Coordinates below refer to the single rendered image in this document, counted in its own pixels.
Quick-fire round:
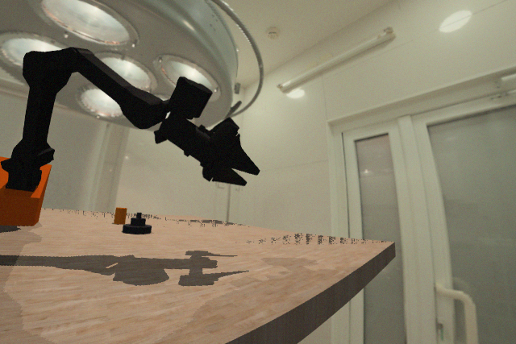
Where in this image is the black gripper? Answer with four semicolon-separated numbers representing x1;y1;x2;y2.
179;122;260;186

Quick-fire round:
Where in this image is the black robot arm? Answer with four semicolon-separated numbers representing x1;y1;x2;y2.
1;47;213;192

